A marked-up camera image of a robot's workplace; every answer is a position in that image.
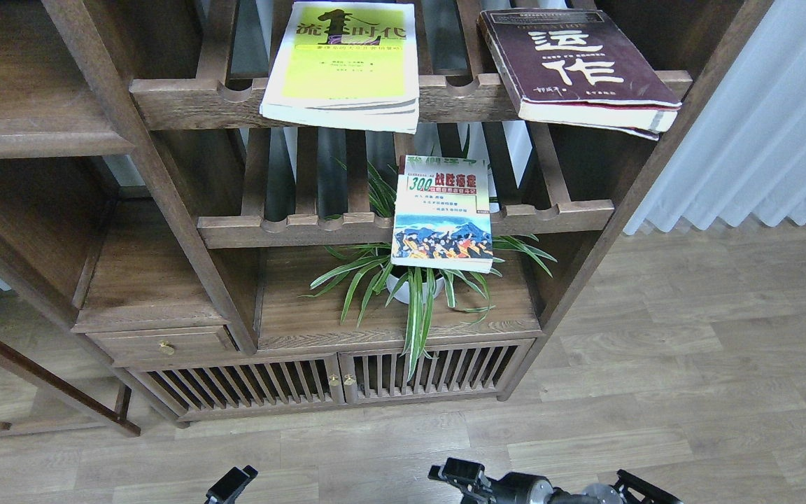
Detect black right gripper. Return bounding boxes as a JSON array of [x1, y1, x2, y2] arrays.
[[427, 457, 554, 503]]

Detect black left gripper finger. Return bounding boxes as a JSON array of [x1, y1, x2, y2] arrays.
[[205, 465, 259, 503]]

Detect white book with colourful picture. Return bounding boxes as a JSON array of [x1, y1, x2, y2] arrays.
[[390, 155, 495, 272]]

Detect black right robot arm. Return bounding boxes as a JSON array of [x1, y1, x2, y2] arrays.
[[428, 457, 682, 503]]

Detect right slatted cabinet door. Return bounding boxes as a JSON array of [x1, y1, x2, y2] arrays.
[[339, 339, 533, 404]]

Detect wooden drawer with brass knob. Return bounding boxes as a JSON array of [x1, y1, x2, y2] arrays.
[[87, 325, 236, 365]]

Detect white plant pot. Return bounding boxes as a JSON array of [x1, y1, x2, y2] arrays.
[[386, 267, 446, 304]]

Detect green spider plant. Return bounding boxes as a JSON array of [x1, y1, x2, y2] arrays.
[[310, 155, 554, 363]]

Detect dark wooden bookshelf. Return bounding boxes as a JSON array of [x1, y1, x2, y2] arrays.
[[0, 1, 771, 426]]

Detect dark maroon cover book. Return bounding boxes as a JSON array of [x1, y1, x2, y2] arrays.
[[477, 8, 681, 140]]

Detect yellow green cover book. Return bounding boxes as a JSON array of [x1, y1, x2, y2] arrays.
[[260, 2, 420, 134]]

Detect white pleated curtain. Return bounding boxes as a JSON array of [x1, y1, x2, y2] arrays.
[[625, 1, 806, 235]]

